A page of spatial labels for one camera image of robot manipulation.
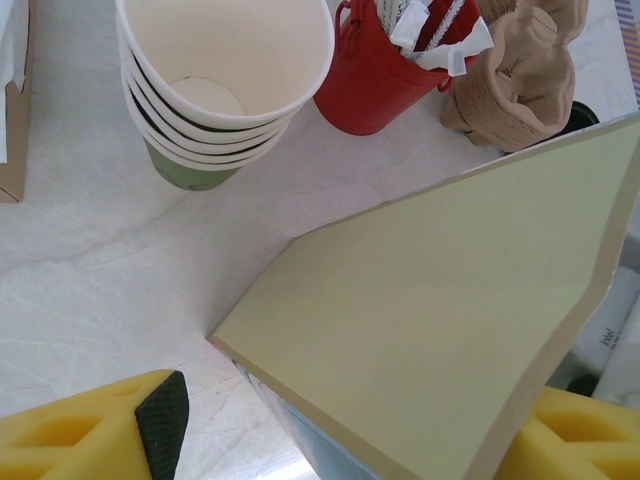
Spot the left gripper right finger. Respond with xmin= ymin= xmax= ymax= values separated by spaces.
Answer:
xmin=518 ymin=383 xmax=640 ymax=480

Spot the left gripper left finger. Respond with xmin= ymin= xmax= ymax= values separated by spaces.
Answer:
xmin=0 ymin=368 xmax=191 ymax=480

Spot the pale green paper bag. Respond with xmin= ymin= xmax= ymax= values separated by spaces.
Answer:
xmin=206 ymin=113 xmax=640 ymax=480

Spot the white paper napkin stack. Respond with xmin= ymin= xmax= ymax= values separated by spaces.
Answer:
xmin=0 ymin=0 xmax=30 ymax=164

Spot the brown cardboard tray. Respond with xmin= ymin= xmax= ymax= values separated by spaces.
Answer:
xmin=0 ymin=0 xmax=37 ymax=204

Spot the green paper cup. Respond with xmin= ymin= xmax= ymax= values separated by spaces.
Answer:
xmin=119 ymin=49 xmax=321 ymax=144
xmin=130 ymin=107 xmax=284 ymax=192
xmin=124 ymin=74 xmax=301 ymax=157

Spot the black plastic cup lid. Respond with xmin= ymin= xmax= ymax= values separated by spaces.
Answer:
xmin=562 ymin=99 xmax=601 ymax=132

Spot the brown pulp cup carrier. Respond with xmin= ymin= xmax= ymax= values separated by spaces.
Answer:
xmin=439 ymin=0 xmax=592 ymax=155

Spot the white wrapped straw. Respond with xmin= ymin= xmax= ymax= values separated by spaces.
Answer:
xmin=412 ymin=24 xmax=496 ymax=77
xmin=427 ymin=0 xmax=474 ymax=49
xmin=375 ymin=0 xmax=430 ymax=54

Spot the red plastic bucket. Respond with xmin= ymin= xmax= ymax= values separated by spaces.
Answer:
xmin=312 ymin=0 xmax=496 ymax=137

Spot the stack of paper cups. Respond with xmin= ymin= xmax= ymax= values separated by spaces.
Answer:
xmin=114 ymin=0 xmax=336 ymax=129

